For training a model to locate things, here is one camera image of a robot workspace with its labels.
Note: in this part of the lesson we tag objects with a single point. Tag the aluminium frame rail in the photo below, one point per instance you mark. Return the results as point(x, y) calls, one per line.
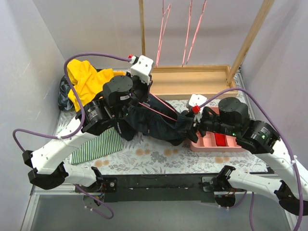
point(64, 210)

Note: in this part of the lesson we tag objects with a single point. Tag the pink hanger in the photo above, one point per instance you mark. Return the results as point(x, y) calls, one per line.
point(187, 32)
point(196, 32)
point(165, 16)
point(160, 108)

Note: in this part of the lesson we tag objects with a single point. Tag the dark navy shorts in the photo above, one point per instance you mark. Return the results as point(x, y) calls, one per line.
point(141, 120)

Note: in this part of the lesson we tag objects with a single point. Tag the pink divided tray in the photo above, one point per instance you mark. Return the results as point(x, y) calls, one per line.
point(213, 142)

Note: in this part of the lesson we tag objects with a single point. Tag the dark patterned garment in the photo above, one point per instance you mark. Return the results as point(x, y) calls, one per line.
point(64, 103)

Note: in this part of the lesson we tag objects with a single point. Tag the yellow shirt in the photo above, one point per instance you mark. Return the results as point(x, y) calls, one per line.
point(88, 81)

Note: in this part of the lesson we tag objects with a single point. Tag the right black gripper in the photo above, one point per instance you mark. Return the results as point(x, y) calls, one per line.
point(192, 128)

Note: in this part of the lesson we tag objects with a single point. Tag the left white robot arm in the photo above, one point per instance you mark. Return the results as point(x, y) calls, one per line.
point(48, 169)

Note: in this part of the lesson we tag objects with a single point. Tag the green white striped cloth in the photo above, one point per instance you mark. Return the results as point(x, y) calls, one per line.
point(107, 143)

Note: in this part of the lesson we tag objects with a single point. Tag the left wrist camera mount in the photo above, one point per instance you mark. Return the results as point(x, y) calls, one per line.
point(141, 67)

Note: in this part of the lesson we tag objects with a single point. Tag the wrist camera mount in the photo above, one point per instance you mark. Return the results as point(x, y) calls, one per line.
point(141, 67)
point(197, 104)

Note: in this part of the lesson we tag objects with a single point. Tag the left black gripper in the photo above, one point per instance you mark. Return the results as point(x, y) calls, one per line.
point(141, 87)

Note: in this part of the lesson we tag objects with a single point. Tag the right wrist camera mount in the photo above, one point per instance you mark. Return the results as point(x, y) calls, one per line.
point(197, 104)

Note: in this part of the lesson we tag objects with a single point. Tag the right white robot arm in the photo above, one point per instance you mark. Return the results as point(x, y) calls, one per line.
point(261, 139)

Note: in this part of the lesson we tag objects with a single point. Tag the wooden hanger rack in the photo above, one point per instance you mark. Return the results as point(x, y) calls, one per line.
point(226, 34)

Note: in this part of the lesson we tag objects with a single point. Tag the red folded cloth middle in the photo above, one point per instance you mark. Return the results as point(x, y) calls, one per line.
point(220, 140)

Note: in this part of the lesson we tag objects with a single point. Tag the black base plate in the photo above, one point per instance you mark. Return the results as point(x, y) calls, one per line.
point(158, 187)

